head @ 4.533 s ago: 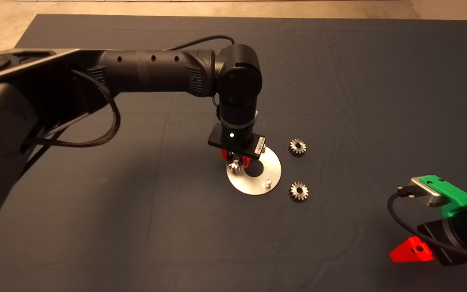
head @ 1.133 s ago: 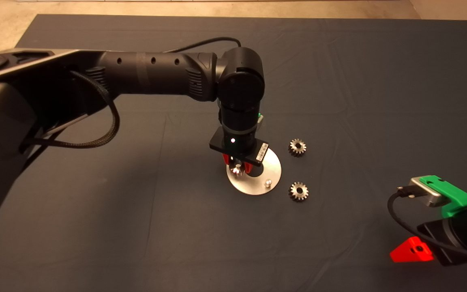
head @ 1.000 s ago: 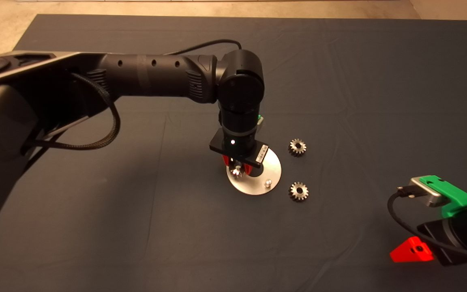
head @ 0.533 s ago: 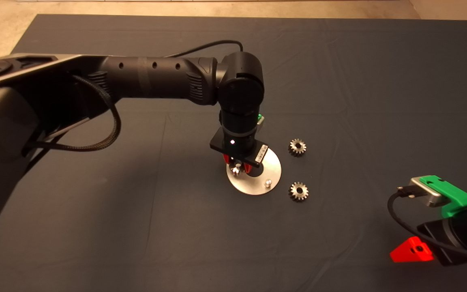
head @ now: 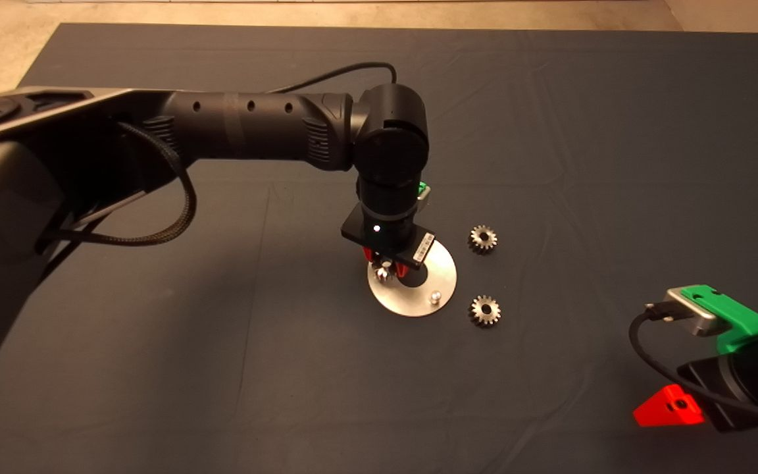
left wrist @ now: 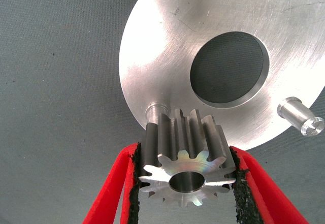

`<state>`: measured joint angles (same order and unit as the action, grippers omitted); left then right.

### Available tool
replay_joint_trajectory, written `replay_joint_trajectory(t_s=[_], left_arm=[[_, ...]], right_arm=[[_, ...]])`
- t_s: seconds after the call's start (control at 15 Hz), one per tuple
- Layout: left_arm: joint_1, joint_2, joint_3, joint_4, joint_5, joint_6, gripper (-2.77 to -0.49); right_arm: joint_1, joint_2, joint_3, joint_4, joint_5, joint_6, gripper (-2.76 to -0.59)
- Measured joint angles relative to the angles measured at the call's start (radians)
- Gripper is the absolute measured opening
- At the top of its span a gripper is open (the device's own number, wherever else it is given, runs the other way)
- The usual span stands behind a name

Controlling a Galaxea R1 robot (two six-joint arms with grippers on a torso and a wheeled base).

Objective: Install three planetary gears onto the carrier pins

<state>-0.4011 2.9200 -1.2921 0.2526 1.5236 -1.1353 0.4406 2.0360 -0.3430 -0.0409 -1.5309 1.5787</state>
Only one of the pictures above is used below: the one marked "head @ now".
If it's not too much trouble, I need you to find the thin black camera cable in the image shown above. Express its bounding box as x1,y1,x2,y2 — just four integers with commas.
628,302,758,425
270,62,398,94

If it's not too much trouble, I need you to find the thin black right camera cable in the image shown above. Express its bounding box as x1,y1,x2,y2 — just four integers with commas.
628,302,758,425

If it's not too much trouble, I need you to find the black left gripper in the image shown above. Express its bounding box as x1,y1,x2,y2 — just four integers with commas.
341,203,436,277

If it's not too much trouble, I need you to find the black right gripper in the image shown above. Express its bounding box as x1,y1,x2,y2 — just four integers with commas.
632,339,758,433

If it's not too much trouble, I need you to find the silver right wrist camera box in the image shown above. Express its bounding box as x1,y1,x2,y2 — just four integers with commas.
665,286,732,338

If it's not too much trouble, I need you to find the green right camera mount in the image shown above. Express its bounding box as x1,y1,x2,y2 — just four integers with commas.
680,284,758,354

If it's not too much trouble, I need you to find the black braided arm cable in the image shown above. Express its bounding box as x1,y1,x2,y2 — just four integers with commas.
37,122,197,248

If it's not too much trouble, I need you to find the thin black left camera cable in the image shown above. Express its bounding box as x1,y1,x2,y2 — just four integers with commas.
270,62,398,94

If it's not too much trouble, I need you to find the dark grey table cloth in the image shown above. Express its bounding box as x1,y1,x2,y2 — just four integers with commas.
0,22,758,474

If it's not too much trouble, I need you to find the round metal carrier plate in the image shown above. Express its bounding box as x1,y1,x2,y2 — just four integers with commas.
367,238,458,318

